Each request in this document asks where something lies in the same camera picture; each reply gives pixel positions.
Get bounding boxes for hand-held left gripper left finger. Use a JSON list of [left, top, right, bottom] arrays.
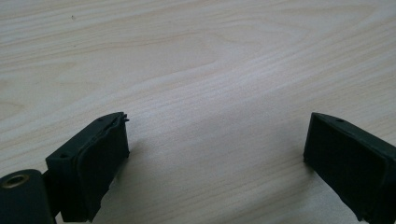
[[45, 111, 131, 223]]

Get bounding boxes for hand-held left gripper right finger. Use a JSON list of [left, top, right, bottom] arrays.
[[303, 112, 396, 224]]

